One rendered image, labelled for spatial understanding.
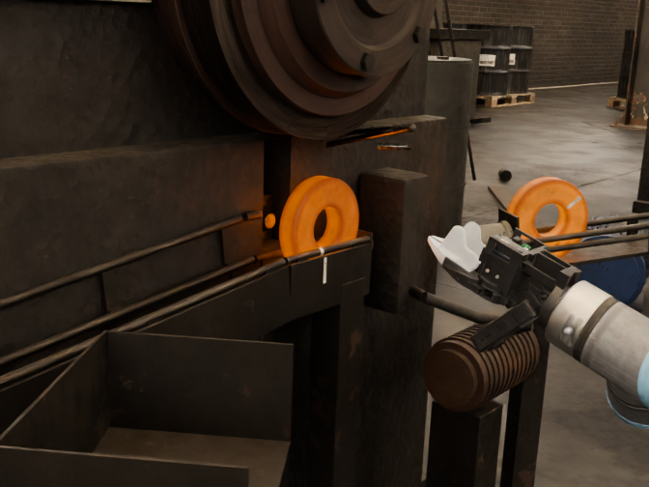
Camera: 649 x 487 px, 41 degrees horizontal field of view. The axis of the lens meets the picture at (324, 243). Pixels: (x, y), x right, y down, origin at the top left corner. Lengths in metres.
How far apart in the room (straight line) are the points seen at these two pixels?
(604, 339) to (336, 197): 0.48
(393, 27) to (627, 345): 0.53
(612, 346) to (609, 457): 1.31
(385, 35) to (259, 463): 0.61
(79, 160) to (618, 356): 0.69
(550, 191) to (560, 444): 0.94
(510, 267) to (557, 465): 1.22
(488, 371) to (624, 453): 0.98
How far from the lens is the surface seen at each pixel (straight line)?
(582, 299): 1.11
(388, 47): 1.23
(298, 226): 1.29
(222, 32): 1.11
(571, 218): 1.67
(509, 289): 1.14
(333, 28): 1.13
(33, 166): 1.08
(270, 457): 0.93
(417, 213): 1.48
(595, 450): 2.40
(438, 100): 3.98
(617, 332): 1.09
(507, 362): 1.54
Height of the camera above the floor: 1.05
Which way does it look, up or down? 15 degrees down
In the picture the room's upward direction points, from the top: 2 degrees clockwise
